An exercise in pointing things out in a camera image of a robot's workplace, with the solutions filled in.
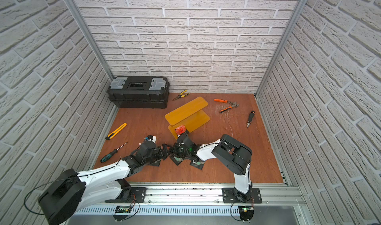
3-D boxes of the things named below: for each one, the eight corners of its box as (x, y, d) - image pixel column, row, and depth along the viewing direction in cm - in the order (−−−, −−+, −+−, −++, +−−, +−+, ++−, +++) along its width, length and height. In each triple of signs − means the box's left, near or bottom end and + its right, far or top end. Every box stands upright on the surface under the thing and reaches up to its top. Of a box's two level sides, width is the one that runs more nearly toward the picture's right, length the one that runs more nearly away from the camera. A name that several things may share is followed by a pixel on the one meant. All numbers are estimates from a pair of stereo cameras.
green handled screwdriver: (101, 161, 87) (99, 160, 84) (128, 143, 94) (126, 141, 92) (102, 162, 86) (100, 161, 84) (128, 143, 94) (127, 142, 92)
